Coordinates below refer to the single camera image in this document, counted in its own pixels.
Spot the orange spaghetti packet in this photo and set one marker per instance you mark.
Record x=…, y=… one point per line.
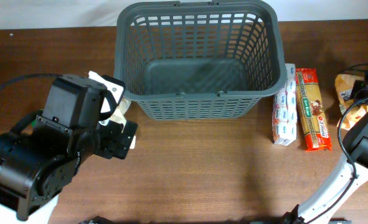
x=310, y=110

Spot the grey plastic shopping basket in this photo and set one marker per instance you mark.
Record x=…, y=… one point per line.
x=199, y=60

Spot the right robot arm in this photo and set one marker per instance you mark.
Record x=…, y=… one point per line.
x=350, y=173

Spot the white tissue pack bundle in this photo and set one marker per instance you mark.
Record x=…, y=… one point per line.
x=284, y=117

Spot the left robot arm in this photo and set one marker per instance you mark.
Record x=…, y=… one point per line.
x=43, y=152

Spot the orange coffee snack bag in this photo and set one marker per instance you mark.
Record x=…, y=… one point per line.
x=343, y=85

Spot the cream plastic food bag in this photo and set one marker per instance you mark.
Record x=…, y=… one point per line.
x=119, y=114

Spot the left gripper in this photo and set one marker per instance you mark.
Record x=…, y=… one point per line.
x=121, y=140

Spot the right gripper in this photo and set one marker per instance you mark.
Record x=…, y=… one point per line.
x=356, y=93

